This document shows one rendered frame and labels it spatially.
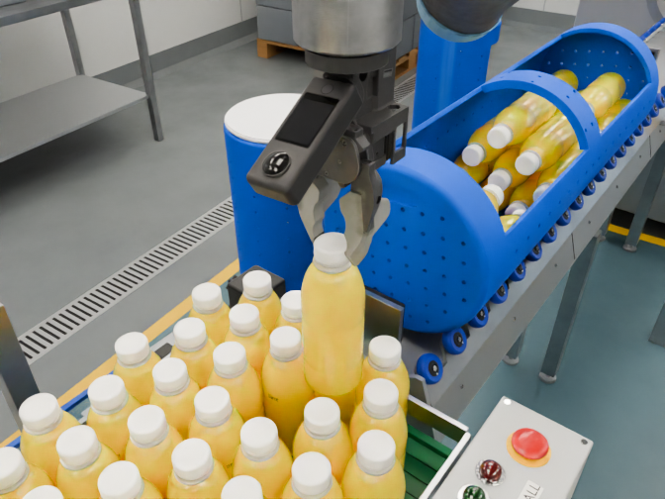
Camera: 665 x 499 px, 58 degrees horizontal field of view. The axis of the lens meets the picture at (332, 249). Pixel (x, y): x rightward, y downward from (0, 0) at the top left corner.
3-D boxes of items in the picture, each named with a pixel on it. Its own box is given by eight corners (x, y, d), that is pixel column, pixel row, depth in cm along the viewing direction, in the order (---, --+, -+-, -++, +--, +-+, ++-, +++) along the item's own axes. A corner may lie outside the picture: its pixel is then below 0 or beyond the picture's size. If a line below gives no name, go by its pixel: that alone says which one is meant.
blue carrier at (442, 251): (649, 147, 144) (669, 22, 130) (485, 360, 88) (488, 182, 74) (533, 133, 161) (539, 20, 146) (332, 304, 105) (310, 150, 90)
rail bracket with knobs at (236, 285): (297, 329, 104) (295, 282, 98) (268, 353, 99) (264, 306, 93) (255, 306, 109) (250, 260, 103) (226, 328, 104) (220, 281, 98)
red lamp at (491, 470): (505, 471, 59) (507, 464, 58) (495, 487, 57) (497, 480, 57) (484, 459, 60) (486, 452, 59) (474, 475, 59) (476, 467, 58)
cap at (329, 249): (329, 271, 59) (329, 256, 58) (306, 252, 62) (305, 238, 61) (359, 256, 61) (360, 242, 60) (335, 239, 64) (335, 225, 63)
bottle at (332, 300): (327, 410, 68) (326, 284, 57) (292, 373, 73) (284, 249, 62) (374, 381, 72) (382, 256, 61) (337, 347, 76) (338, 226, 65)
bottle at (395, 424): (351, 465, 83) (354, 371, 72) (403, 473, 82) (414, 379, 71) (342, 514, 77) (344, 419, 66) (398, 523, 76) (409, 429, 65)
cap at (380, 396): (365, 384, 70) (366, 373, 69) (399, 389, 70) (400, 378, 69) (360, 411, 67) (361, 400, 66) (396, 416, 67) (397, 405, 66)
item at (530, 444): (552, 446, 61) (554, 438, 61) (538, 470, 59) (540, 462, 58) (519, 428, 63) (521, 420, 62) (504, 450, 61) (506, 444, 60)
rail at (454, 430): (466, 442, 79) (469, 427, 78) (463, 446, 79) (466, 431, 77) (246, 316, 99) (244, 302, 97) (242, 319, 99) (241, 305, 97)
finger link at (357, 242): (404, 249, 62) (396, 165, 58) (372, 277, 59) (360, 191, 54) (379, 243, 64) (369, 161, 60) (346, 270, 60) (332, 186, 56)
